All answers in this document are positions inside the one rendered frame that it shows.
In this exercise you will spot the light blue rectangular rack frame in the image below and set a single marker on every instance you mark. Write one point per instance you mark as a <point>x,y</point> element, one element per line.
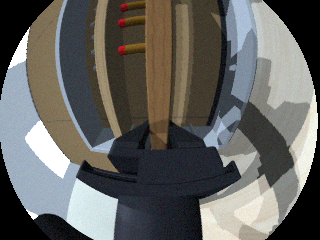
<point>71,65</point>

